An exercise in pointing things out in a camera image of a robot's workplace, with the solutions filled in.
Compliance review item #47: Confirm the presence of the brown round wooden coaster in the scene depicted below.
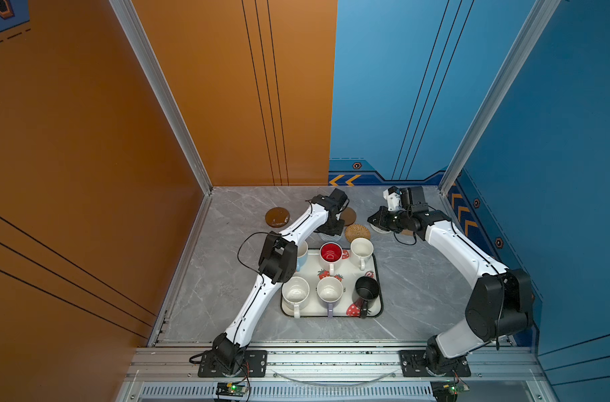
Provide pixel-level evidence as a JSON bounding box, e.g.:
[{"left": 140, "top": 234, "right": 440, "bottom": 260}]
[{"left": 340, "top": 207, "right": 357, "bottom": 226}]

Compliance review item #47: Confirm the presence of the woven rattan round coaster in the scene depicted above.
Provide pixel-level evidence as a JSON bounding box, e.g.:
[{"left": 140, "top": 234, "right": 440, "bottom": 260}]
[{"left": 344, "top": 224, "right": 371, "bottom": 243}]

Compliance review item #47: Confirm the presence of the white multicolour woven rope coaster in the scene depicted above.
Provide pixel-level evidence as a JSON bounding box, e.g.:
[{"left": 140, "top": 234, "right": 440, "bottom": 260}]
[{"left": 370, "top": 224, "right": 391, "bottom": 235}]

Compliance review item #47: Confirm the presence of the dark scratched wooden coaster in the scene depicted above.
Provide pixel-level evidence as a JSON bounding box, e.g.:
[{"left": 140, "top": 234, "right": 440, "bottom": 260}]
[{"left": 265, "top": 207, "right": 291, "bottom": 228}]

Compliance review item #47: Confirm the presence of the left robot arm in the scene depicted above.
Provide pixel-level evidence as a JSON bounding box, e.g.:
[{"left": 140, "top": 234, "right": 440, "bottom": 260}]
[{"left": 205, "top": 189, "right": 349, "bottom": 376}]

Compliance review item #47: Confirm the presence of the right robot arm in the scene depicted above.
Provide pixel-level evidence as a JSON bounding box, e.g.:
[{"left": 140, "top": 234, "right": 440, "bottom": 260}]
[{"left": 368, "top": 186, "right": 534, "bottom": 376}]

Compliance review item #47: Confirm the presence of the white mug red inside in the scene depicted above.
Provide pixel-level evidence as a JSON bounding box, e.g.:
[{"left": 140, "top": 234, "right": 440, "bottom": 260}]
[{"left": 319, "top": 242, "right": 343, "bottom": 276}]

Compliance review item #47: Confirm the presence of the plain white mug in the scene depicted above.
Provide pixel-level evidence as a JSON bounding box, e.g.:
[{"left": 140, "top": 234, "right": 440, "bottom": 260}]
[{"left": 350, "top": 238, "right": 375, "bottom": 271}]

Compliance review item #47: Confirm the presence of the strawberry print serving tray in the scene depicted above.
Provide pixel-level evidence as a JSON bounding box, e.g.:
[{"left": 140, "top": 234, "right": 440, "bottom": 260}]
[{"left": 281, "top": 249, "right": 383, "bottom": 318}]

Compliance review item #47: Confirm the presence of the black mug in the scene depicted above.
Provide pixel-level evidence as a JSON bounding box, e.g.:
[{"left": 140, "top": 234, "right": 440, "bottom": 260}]
[{"left": 354, "top": 276, "right": 380, "bottom": 318}]

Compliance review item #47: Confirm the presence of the white mug front left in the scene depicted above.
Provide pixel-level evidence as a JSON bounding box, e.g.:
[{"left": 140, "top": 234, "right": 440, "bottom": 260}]
[{"left": 281, "top": 276, "right": 311, "bottom": 318}]

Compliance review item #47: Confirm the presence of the right green circuit board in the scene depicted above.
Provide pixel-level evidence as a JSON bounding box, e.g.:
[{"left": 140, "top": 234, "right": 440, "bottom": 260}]
[{"left": 430, "top": 382, "right": 470, "bottom": 402}]

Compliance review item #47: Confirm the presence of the green circuit board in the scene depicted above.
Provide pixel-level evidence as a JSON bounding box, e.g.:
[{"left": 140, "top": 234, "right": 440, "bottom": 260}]
[
  {"left": 214, "top": 382, "right": 251, "bottom": 401},
  {"left": 430, "top": 382, "right": 470, "bottom": 402}
]

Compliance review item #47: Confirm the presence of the left green circuit board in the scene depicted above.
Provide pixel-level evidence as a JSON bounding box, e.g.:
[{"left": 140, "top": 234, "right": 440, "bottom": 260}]
[{"left": 214, "top": 382, "right": 251, "bottom": 401}]

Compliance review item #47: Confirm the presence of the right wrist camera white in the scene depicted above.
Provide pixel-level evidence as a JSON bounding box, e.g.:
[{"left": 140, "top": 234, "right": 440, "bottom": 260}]
[{"left": 383, "top": 186, "right": 402, "bottom": 212}]

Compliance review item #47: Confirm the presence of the white mug blue handle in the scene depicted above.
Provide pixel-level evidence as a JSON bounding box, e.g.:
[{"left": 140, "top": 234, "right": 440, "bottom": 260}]
[{"left": 296, "top": 241, "right": 309, "bottom": 271}]

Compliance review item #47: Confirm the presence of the white mug purple handle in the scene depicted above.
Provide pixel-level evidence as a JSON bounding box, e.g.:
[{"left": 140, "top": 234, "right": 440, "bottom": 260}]
[{"left": 317, "top": 276, "right": 344, "bottom": 318}]

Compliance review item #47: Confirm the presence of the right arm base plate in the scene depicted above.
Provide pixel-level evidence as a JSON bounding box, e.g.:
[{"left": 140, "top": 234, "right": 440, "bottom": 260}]
[{"left": 399, "top": 349, "right": 472, "bottom": 378}]

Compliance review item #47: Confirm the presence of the aluminium front rail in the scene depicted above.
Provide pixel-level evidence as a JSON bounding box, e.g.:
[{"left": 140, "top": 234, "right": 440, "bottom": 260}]
[{"left": 117, "top": 342, "right": 556, "bottom": 401}]

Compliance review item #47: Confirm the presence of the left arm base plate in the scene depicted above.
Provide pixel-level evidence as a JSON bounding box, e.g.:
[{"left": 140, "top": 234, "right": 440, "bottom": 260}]
[{"left": 198, "top": 349, "right": 268, "bottom": 379}]

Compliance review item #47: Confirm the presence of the aluminium corner post right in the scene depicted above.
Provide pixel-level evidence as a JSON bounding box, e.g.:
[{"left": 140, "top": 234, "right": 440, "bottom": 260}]
[{"left": 438, "top": 0, "right": 560, "bottom": 196}]

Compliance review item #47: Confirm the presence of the aluminium corner post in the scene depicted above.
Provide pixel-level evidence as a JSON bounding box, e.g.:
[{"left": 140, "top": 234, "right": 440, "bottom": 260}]
[
  {"left": 109, "top": 0, "right": 213, "bottom": 196},
  {"left": 438, "top": 0, "right": 560, "bottom": 196}
]

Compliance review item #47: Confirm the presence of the aluminium corner post left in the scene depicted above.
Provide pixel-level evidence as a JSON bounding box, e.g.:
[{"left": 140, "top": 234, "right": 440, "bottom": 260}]
[{"left": 109, "top": 0, "right": 213, "bottom": 196}]

